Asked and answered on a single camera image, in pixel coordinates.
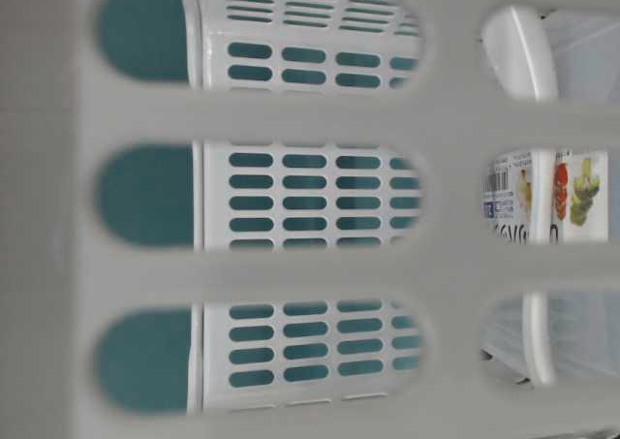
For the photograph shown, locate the white plastic shopping basket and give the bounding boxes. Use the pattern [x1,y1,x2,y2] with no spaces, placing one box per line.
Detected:
[1,0,619,438]

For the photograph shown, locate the white chinese soup spoon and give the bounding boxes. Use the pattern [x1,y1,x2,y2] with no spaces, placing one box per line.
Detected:
[481,5,558,387]

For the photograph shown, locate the clear plastic food container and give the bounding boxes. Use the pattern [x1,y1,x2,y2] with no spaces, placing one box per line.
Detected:
[481,9,619,384]

